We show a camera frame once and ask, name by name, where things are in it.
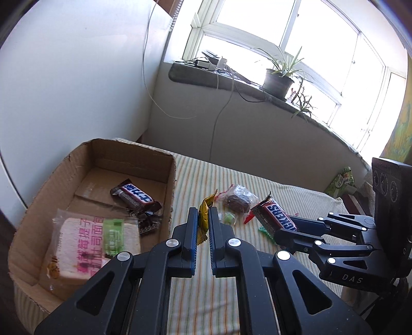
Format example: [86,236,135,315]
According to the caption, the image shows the white cabinet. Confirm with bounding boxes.
[0,0,171,226]

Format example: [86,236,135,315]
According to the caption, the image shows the brown chocolate bar red ends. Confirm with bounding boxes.
[250,191,298,239]

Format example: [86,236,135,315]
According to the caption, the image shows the small trailing plant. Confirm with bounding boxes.
[288,77,317,121]

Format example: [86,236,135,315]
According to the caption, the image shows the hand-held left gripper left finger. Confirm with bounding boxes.
[34,207,198,335]

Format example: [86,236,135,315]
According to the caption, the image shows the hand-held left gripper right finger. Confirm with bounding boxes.
[208,207,374,335]

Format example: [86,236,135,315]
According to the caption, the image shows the potted spider plant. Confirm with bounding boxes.
[254,43,306,100]

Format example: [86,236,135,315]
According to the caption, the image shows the grey hanging cable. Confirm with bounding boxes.
[209,66,237,162]

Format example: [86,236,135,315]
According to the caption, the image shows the teal snack packet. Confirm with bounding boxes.
[258,225,277,243]

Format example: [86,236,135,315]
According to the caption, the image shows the white power adapter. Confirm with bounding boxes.
[193,58,229,70]

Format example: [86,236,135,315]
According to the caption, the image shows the bread packet pink print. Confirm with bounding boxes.
[47,209,142,294]

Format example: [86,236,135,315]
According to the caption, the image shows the wall map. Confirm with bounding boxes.
[381,93,412,160]

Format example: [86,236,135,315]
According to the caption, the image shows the brown wooden board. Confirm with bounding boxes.
[158,0,184,20]

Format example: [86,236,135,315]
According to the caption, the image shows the clear packet brown pastry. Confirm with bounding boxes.
[214,184,260,224]

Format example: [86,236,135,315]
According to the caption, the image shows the brown chocolate bar blue print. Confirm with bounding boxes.
[110,179,162,213]

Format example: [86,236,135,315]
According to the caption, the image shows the green snack bag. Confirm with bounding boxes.
[324,166,358,198]

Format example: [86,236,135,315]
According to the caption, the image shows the dark red box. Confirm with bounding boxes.
[342,192,375,217]

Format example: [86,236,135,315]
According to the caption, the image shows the cardboard box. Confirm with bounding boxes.
[8,138,177,313]

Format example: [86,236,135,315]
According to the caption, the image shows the white framed window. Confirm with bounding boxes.
[162,0,408,155]

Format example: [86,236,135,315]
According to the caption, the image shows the thin white cable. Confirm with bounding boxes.
[142,0,198,120]

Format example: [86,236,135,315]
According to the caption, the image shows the green candy packet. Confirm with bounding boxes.
[101,218,125,259]

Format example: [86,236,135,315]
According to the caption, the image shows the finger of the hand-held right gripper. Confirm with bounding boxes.
[273,228,399,291]
[288,212,378,247]

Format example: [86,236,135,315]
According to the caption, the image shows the yellow candy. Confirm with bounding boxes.
[197,190,219,247]

